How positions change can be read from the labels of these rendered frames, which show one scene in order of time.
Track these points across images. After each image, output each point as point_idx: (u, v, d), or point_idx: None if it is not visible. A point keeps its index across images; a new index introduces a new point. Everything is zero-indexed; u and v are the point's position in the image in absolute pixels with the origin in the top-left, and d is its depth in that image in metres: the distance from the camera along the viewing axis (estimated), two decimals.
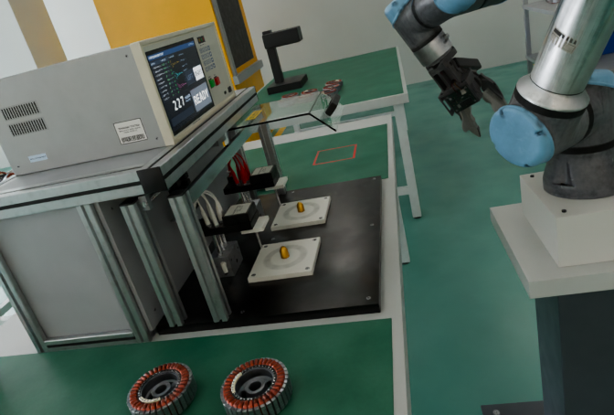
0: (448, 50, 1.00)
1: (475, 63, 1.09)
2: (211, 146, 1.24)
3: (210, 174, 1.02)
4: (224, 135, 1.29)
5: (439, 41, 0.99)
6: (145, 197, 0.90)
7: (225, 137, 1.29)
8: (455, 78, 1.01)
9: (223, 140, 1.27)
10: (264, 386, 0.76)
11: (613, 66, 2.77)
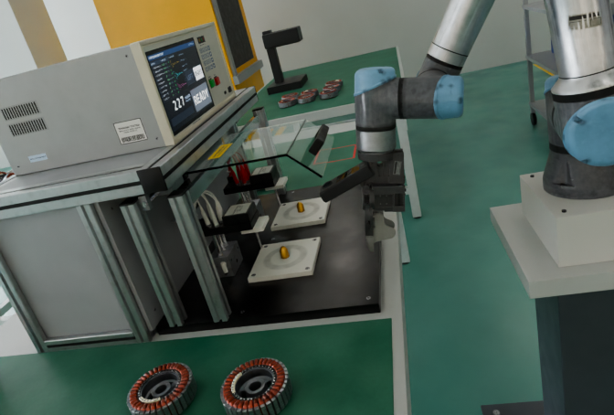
0: None
1: None
2: (163, 194, 0.97)
3: (210, 174, 1.02)
4: (182, 177, 1.01)
5: (386, 130, 0.93)
6: (145, 197, 0.90)
7: (183, 180, 1.02)
8: None
9: (180, 184, 1.00)
10: (264, 386, 0.76)
11: None
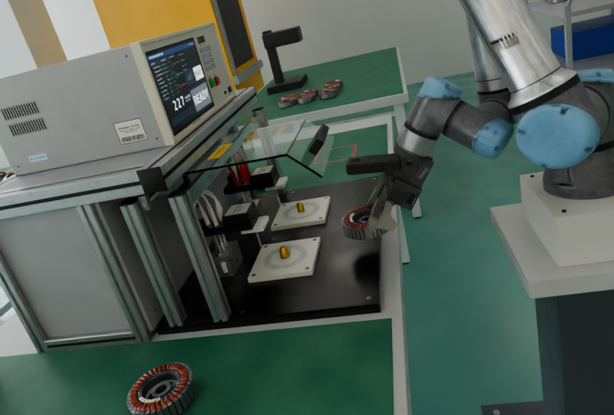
0: None
1: None
2: (163, 194, 0.97)
3: (210, 174, 1.02)
4: (182, 177, 1.01)
5: None
6: (145, 197, 0.90)
7: (183, 180, 1.02)
8: None
9: (180, 184, 1.00)
10: None
11: (613, 66, 2.77)
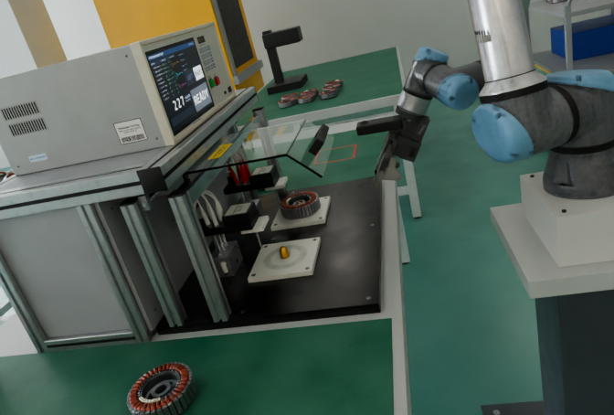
0: None
1: None
2: (163, 194, 0.97)
3: (210, 174, 1.02)
4: (182, 177, 1.01)
5: (423, 99, 1.20)
6: (145, 197, 0.90)
7: (183, 180, 1.02)
8: None
9: (180, 184, 1.00)
10: (304, 201, 1.33)
11: (613, 66, 2.77)
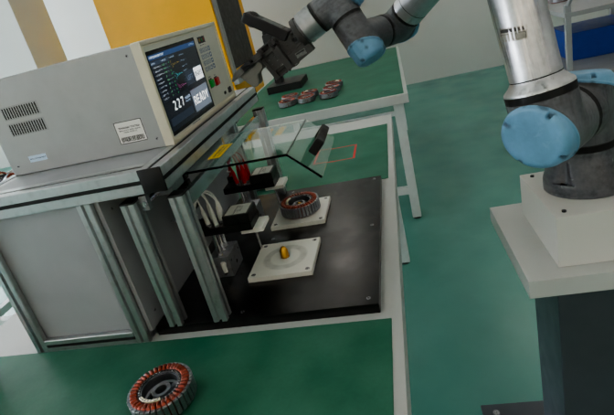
0: None
1: None
2: (163, 194, 0.97)
3: (210, 174, 1.02)
4: (182, 177, 1.01)
5: None
6: (145, 197, 0.90)
7: (183, 180, 1.02)
8: None
9: (180, 184, 1.00)
10: (304, 201, 1.33)
11: (613, 66, 2.77)
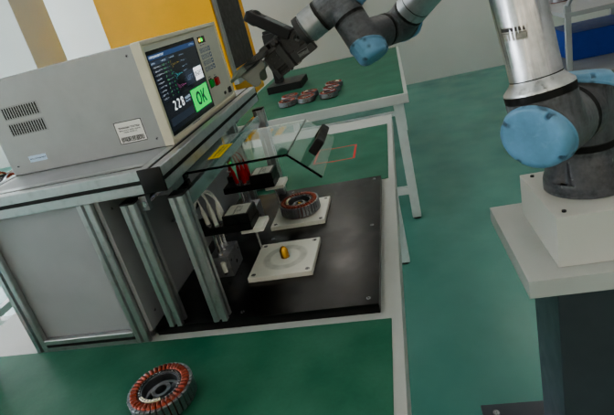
0: None
1: None
2: (163, 194, 0.97)
3: (210, 174, 1.02)
4: (182, 177, 1.01)
5: None
6: (145, 197, 0.90)
7: (183, 180, 1.02)
8: None
9: (180, 184, 1.00)
10: (304, 201, 1.33)
11: (613, 66, 2.77)
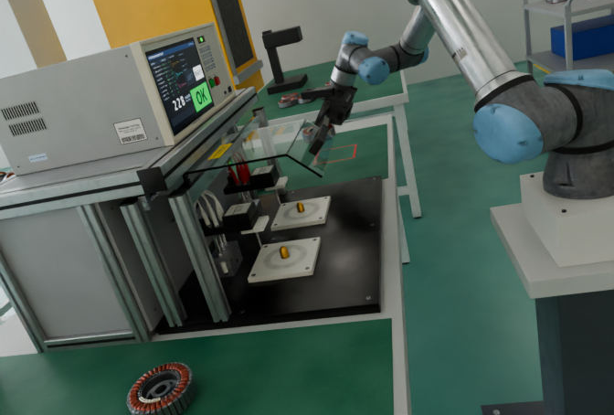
0: None
1: None
2: (163, 194, 0.97)
3: (210, 174, 1.02)
4: (182, 177, 1.01)
5: None
6: (145, 197, 0.90)
7: (183, 180, 1.02)
8: None
9: (180, 184, 1.00)
10: None
11: (613, 66, 2.77)
